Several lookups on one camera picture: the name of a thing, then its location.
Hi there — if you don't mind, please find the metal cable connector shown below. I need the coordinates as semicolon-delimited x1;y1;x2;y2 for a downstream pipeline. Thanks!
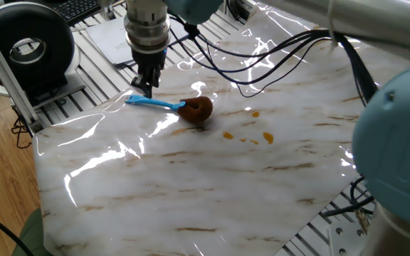
354;208;372;234

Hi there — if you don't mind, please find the white marble pattern sheet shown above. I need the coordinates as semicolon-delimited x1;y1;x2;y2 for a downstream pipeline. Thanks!
32;0;410;256

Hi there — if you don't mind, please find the aluminium frame post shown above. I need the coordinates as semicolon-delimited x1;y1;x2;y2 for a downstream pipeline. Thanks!
0;14;44;134
98;0;117;21

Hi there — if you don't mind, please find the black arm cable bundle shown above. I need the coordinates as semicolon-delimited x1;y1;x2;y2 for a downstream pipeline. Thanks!
169;14;379;107

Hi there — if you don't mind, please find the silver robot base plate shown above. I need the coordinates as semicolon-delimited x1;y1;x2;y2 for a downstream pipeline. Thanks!
327;222;369;256

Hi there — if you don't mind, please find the blue handled brown brush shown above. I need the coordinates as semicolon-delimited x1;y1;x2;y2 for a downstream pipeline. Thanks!
125;94;214;125

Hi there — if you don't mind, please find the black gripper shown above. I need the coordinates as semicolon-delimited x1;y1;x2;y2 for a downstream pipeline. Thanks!
130;48;167;100

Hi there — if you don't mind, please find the black keyboard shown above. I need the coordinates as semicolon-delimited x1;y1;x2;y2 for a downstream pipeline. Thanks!
46;0;103;26

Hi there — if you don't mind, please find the printed paper stack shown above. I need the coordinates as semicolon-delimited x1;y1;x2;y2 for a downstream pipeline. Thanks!
85;16;195;67

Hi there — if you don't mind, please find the black base cable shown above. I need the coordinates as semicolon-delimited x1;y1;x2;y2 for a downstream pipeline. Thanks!
320;176;377;218

